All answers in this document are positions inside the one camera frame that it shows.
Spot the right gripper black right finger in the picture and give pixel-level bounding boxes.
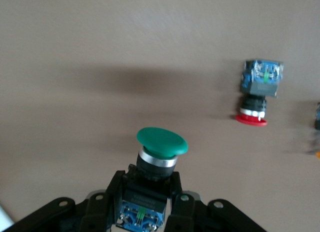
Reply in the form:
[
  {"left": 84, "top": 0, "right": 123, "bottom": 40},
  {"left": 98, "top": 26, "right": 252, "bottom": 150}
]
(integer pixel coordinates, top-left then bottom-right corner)
[{"left": 167, "top": 171, "right": 266, "bottom": 232}]

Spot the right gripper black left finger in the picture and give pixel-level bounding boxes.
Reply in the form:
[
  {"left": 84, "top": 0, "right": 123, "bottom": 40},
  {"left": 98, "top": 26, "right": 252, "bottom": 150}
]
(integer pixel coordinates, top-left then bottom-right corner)
[{"left": 12, "top": 169, "right": 126, "bottom": 232}]

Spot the green mushroom push button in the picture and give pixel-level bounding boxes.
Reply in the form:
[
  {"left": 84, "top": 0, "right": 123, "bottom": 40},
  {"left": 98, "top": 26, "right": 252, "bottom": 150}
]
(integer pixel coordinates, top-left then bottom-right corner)
[{"left": 114, "top": 126, "right": 189, "bottom": 229}]

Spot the red mushroom push button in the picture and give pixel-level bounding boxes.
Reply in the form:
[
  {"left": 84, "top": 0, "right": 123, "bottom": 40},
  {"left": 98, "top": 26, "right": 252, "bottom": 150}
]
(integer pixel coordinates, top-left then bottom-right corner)
[{"left": 234, "top": 58, "right": 286, "bottom": 128}]

